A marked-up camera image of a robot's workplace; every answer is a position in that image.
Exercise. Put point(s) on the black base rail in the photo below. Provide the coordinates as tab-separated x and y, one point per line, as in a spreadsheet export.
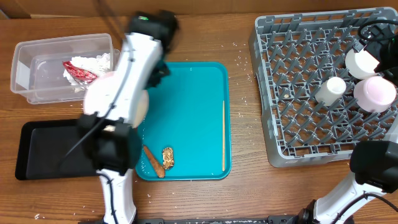
273	219

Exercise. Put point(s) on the red snack wrapper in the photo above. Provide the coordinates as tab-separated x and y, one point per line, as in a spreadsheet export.
80	75

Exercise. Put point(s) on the clear plastic bin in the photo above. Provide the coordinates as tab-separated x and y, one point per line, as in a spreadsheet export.
37	70

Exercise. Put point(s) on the grey dishwasher rack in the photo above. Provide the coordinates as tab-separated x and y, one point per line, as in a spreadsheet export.
292	55

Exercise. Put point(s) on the brown food scrap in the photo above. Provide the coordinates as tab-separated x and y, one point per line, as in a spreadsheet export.
168	158

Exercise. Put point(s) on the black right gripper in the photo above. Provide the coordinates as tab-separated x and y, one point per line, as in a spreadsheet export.
370	41

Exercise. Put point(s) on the large pink plate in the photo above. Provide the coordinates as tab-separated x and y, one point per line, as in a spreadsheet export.
108	97

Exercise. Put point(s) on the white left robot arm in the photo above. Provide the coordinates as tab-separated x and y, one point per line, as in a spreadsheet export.
114	147

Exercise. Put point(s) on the black plastic tray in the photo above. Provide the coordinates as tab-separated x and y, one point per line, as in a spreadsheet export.
42	146

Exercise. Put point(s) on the white cup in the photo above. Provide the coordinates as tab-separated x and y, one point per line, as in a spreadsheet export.
331	90

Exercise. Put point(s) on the wooden chopstick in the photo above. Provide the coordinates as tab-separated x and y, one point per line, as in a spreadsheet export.
223	137

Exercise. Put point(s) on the light green bowl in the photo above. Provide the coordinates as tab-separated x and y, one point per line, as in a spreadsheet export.
361	65

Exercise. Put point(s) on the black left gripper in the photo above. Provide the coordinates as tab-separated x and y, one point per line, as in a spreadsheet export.
165	71

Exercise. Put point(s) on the brown sausage piece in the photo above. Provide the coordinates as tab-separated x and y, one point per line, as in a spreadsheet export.
159	170

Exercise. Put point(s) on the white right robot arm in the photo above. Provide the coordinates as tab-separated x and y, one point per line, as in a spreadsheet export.
373	164

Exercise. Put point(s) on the teal plastic tray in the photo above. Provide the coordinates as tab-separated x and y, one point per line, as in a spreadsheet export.
185	113

